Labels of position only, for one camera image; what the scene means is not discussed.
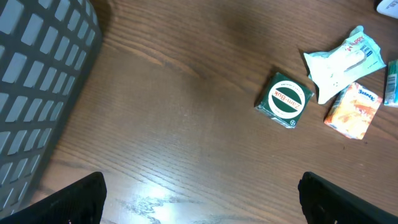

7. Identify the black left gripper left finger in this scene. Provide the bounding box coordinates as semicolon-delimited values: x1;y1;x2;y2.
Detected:
1;172;107;224

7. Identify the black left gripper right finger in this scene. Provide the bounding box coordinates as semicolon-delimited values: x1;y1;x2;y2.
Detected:
298;172;397;224

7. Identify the orange tissue pack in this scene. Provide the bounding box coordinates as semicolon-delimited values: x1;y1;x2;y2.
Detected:
324;82;382;140

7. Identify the green Zam-Buk box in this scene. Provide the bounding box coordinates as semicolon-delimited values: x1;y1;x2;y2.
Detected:
254;72;314;129

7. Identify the teal tissue pack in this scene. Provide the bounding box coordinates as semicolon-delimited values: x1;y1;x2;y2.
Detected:
384;60;398;108

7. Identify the teal wet wipes pack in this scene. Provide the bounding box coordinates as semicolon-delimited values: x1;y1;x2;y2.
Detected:
303;26;386;105

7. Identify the white barcode scanner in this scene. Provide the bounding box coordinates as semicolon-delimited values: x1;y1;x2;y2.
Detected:
376;0;398;19

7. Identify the grey plastic basket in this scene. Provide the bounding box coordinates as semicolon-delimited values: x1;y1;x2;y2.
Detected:
1;0;102;217

